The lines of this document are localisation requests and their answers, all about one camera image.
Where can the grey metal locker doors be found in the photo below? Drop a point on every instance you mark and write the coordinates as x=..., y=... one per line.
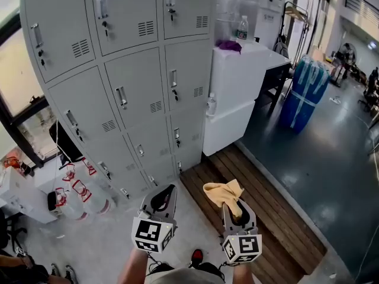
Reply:
x=133, y=84

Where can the person's grey clothing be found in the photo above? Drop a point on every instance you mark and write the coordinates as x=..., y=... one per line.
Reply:
x=186, y=277

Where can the person's right forearm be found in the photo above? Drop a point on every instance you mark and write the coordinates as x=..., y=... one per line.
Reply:
x=242, y=274

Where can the tall white cabinet box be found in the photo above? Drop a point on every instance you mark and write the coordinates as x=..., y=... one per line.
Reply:
x=237, y=75

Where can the person's red black shoe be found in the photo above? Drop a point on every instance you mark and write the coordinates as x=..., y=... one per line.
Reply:
x=197, y=254

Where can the purple cloth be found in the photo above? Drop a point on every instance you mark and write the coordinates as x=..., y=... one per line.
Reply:
x=229, y=45

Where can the silver foil wrapped panel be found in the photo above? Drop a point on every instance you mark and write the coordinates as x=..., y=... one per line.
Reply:
x=231, y=13

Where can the person's left forearm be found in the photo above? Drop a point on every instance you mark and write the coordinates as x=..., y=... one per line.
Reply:
x=131, y=266

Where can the small black device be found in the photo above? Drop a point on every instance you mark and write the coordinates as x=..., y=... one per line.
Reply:
x=52, y=201

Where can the blue wrapped bundle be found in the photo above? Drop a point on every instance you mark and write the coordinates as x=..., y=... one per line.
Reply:
x=305, y=93

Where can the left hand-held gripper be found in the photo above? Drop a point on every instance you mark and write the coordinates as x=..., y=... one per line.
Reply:
x=151, y=232

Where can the clear water bottle green label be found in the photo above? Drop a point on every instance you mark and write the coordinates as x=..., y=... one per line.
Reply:
x=242, y=29

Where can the yellow cloth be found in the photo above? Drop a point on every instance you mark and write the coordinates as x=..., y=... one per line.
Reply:
x=220, y=192

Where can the white table black legs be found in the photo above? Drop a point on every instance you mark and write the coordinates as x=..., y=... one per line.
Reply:
x=275, y=61

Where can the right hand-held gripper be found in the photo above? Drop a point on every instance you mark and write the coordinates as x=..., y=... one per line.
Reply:
x=241, y=244

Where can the dark backpack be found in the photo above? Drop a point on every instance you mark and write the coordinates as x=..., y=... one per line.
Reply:
x=281, y=48

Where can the black clothes rack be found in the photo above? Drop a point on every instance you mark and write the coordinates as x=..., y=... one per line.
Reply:
x=296, y=25

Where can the white cardboard box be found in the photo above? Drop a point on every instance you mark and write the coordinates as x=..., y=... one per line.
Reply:
x=23, y=194

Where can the wooden slat platform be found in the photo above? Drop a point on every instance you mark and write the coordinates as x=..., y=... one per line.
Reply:
x=266, y=206

